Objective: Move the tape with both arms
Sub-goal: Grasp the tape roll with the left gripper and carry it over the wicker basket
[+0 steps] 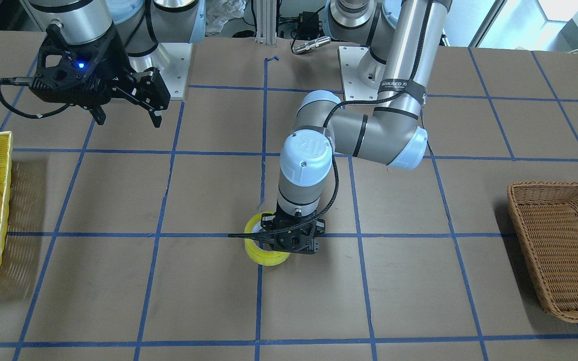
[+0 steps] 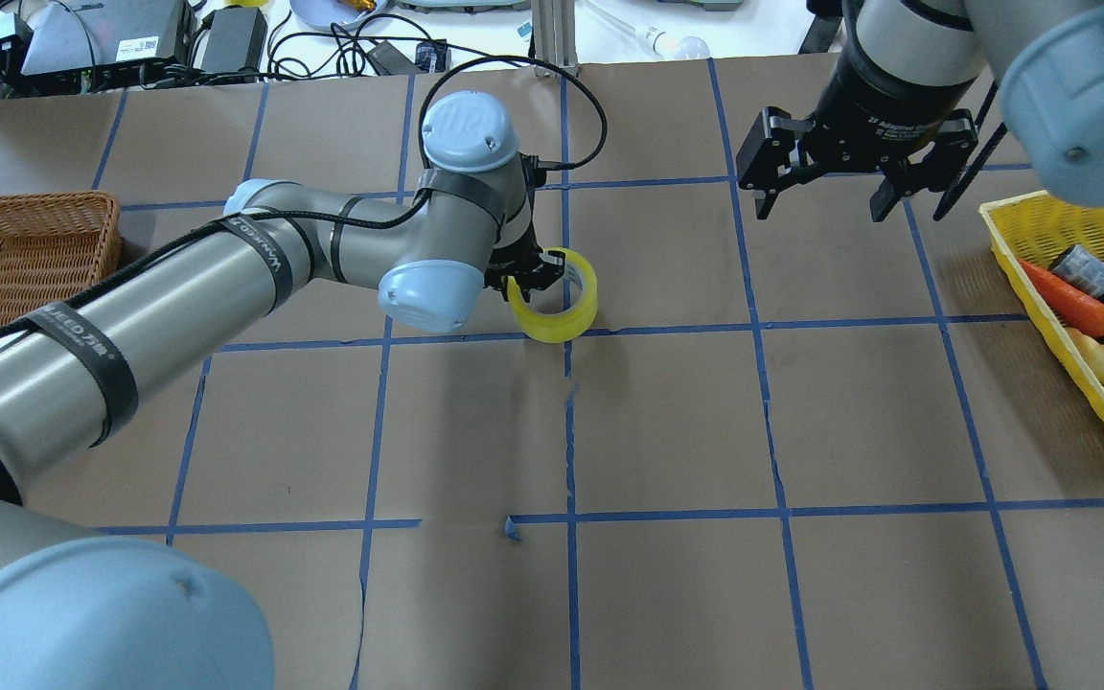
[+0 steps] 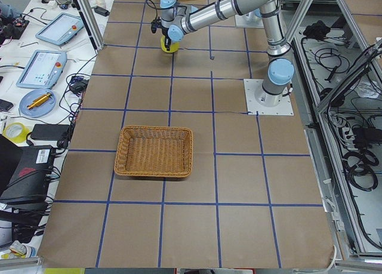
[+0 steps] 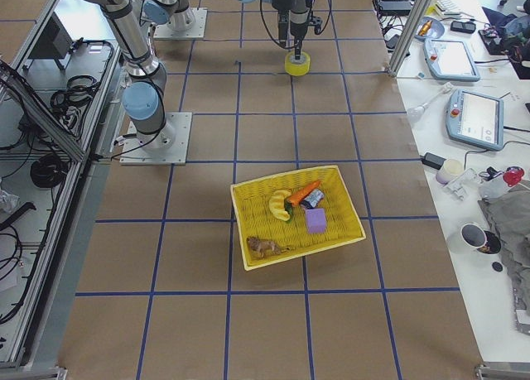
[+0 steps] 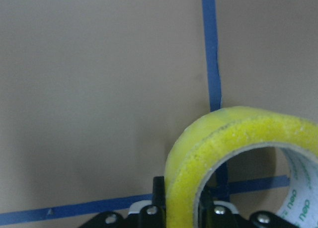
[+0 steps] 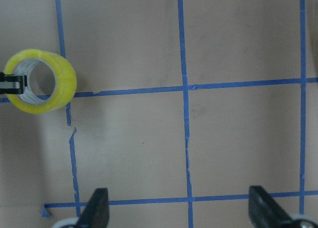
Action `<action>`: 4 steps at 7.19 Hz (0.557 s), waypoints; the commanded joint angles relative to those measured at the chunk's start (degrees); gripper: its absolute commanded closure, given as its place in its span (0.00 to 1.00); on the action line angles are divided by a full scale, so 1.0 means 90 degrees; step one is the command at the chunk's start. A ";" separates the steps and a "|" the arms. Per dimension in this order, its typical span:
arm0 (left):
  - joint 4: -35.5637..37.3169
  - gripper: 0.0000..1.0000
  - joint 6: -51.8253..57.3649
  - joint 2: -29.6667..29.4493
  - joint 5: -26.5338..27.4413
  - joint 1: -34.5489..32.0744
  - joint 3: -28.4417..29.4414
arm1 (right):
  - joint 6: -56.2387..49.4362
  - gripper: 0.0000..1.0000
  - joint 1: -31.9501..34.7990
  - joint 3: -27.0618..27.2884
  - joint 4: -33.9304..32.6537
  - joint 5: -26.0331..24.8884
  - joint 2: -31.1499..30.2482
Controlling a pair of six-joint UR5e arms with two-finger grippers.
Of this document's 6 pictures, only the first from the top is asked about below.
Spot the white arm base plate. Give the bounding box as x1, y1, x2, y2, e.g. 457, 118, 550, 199
338, 46, 385, 105
128, 42, 193, 101

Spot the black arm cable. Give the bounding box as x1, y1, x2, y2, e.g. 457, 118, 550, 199
0, 76, 75, 120

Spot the aluminium frame post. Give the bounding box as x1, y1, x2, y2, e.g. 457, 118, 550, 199
252, 1, 279, 47

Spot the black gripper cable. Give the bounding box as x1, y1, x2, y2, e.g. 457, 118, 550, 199
228, 155, 340, 239

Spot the black power adapter box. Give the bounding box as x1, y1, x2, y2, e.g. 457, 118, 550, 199
296, 12, 320, 37

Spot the silver cylindrical connector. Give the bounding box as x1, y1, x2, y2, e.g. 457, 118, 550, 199
291, 36, 331, 55

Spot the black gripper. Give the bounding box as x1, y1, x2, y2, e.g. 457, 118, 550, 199
30, 24, 171, 128
261, 211, 326, 255

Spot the brown wicker basket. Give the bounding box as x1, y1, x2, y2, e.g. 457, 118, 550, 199
507, 181, 578, 323

